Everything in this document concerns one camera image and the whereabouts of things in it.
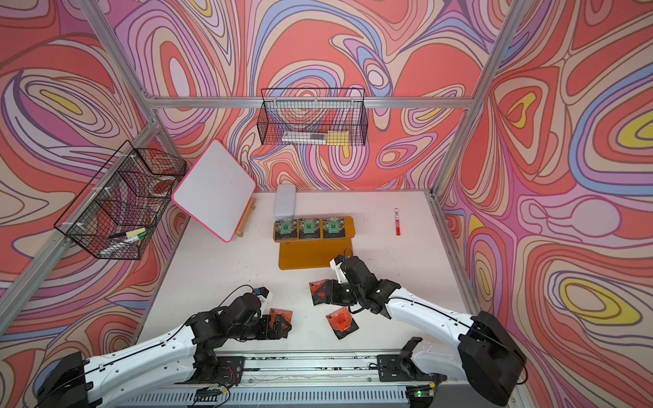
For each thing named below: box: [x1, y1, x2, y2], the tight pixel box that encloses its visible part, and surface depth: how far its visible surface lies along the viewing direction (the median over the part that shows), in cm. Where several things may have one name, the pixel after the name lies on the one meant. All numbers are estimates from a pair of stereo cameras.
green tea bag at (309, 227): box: [303, 221, 315, 234], surface depth 91 cm
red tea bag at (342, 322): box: [325, 306, 360, 340], surface depth 84 cm
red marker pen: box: [394, 207, 402, 237], surface depth 110 cm
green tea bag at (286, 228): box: [280, 222, 292, 235], surface depth 90 cm
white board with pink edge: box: [170, 139, 257, 244], surface depth 93 cm
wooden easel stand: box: [235, 197, 256, 238], surface depth 106 cm
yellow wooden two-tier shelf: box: [272, 215, 357, 271], surface depth 92 cm
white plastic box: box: [273, 183, 296, 221], surface depth 117 cm
